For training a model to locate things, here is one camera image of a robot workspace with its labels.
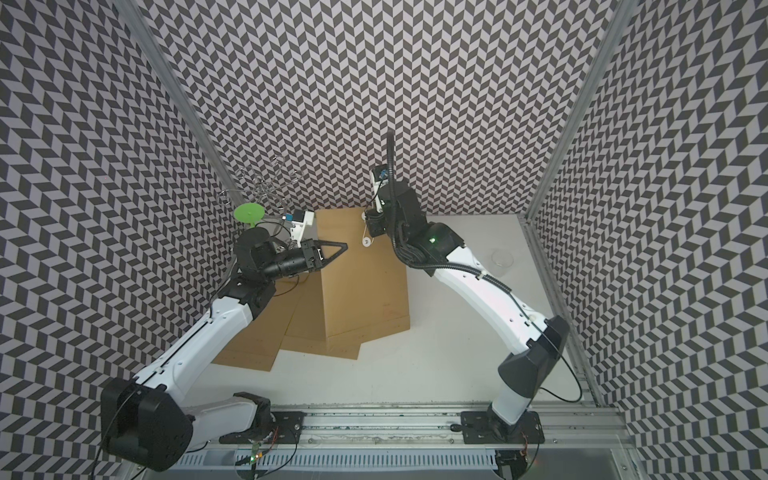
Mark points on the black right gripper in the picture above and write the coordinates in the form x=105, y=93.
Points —
x=373, y=220

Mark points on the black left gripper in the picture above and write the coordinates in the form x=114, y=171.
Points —
x=315, y=246

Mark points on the brown file bag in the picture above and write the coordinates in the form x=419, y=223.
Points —
x=365, y=291
x=257, y=346
x=306, y=328

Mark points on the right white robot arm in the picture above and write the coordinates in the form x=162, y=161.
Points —
x=534, y=341

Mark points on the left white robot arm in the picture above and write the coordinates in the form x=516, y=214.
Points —
x=142, y=418

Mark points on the green plastic goblet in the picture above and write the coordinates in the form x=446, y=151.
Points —
x=249, y=214

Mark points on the clear plastic cup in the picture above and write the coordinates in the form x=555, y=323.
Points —
x=500, y=262

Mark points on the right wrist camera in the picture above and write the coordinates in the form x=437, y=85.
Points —
x=379, y=177

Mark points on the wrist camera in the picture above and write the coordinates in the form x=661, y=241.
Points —
x=298, y=222
x=379, y=177

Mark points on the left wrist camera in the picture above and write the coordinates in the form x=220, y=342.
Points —
x=298, y=222

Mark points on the metal wire cup rack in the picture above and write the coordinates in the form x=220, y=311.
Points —
x=272, y=192

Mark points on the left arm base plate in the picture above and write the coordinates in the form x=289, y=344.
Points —
x=279, y=428

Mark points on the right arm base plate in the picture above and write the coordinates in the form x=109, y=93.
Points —
x=485, y=428

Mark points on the aluminium front rail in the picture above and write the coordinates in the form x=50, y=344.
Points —
x=428, y=426

